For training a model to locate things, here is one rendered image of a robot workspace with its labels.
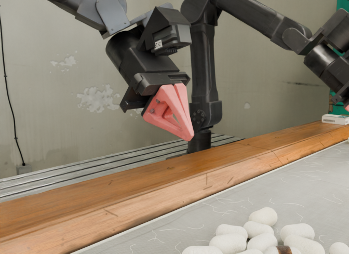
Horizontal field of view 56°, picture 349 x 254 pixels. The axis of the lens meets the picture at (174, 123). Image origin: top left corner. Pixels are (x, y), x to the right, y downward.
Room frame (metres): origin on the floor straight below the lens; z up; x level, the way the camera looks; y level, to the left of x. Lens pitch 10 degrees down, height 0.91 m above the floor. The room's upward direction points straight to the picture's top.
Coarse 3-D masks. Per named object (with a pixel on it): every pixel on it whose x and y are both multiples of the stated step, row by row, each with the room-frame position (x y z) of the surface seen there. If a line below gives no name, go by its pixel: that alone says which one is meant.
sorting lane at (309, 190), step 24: (336, 144) 0.72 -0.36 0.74; (288, 168) 0.55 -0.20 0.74; (312, 168) 0.55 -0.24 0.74; (336, 168) 0.55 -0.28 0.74; (240, 192) 0.44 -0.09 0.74; (264, 192) 0.44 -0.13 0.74; (288, 192) 0.44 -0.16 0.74; (312, 192) 0.44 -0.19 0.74; (336, 192) 0.44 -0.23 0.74; (168, 216) 0.36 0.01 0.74; (192, 216) 0.36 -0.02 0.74; (216, 216) 0.36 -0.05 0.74; (240, 216) 0.36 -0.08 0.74; (288, 216) 0.36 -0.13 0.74; (312, 216) 0.36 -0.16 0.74; (336, 216) 0.36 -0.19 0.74; (120, 240) 0.31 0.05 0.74; (144, 240) 0.31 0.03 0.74; (168, 240) 0.31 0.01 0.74; (192, 240) 0.31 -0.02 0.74; (336, 240) 0.31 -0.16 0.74
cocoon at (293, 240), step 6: (294, 234) 0.28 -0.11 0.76; (288, 240) 0.28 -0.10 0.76; (294, 240) 0.28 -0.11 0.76; (300, 240) 0.27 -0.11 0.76; (306, 240) 0.27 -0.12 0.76; (312, 240) 0.27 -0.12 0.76; (294, 246) 0.27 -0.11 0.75; (300, 246) 0.27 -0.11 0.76; (306, 246) 0.27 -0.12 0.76; (312, 246) 0.27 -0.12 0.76; (318, 246) 0.26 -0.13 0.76; (306, 252) 0.26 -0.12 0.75; (312, 252) 0.26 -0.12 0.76; (318, 252) 0.26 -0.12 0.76; (324, 252) 0.26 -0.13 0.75
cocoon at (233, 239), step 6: (228, 234) 0.28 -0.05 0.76; (234, 234) 0.28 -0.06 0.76; (240, 234) 0.29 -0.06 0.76; (210, 240) 0.28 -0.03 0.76; (216, 240) 0.27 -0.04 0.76; (222, 240) 0.27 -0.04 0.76; (228, 240) 0.27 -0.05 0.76; (234, 240) 0.28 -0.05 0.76; (240, 240) 0.28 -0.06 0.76; (216, 246) 0.27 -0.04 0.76; (222, 246) 0.27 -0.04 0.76; (228, 246) 0.27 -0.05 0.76; (234, 246) 0.27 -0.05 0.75; (240, 246) 0.27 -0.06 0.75; (222, 252) 0.27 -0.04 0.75; (228, 252) 0.27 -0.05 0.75; (234, 252) 0.27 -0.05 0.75
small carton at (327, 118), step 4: (324, 116) 0.88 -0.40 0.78; (328, 116) 0.87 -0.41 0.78; (332, 116) 0.86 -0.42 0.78; (336, 116) 0.86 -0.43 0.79; (340, 116) 0.86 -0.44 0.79; (344, 116) 0.86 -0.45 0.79; (348, 116) 0.86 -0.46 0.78; (324, 120) 0.88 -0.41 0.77; (328, 120) 0.87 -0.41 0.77; (332, 120) 0.86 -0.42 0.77; (336, 120) 0.85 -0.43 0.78; (340, 120) 0.85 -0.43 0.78; (344, 120) 0.84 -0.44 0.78; (348, 120) 0.86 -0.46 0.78; (340, 124) 0.85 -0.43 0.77; (344, 124) 0.84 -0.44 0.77
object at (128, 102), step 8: (120, 72) 0.51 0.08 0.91; (168, 72) 0.49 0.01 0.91; (176, 72) 0.50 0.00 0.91; (184, 72) 0.51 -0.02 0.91; (128, 80) 0.49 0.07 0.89; (136, 80) 0.44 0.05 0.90; (176, 80) 0.49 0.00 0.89; (184, 80) 0.50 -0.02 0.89; (128, 88) 0.46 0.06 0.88; (136, 88) 0.45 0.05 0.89; (128, 96) 0.46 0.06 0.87; (136, 96) 0.47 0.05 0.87; (144, 96) 0.48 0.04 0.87; (120, 104) 0.47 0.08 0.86; (128, 104) 0.46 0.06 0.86; (136, 104) 0.48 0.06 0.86; (144, 104) 0.49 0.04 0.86
